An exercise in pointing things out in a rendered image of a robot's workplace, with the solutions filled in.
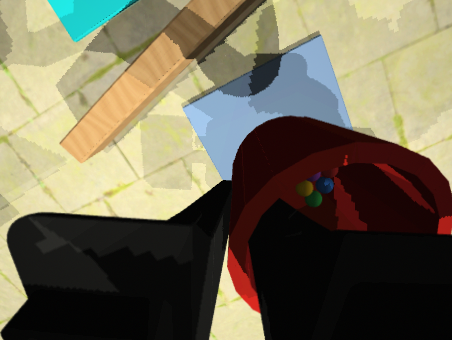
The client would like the yellow marble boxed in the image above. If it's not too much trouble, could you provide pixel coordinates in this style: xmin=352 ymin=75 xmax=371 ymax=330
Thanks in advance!
xmin=296 ymin=180 xmax=313 ymax=197

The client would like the green marble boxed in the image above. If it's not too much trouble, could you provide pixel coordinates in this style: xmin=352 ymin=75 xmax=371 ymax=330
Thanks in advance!
xmin=305 ymin=190 xmax=322 ymax=207

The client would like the wooden bar with dark middle section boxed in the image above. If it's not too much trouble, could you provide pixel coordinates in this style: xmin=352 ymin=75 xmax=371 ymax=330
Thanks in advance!
xmin=59 ymin=0 xmax=255 ymax=163

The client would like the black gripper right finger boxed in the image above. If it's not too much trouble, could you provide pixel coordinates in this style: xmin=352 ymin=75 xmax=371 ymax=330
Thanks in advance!
xmin=248 ymin=198 xmax=452 ymax=340

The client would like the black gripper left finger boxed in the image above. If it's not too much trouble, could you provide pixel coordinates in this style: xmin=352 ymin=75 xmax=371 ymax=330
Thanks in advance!
xmin=7 ymin=180 xmax=232 ymax=340

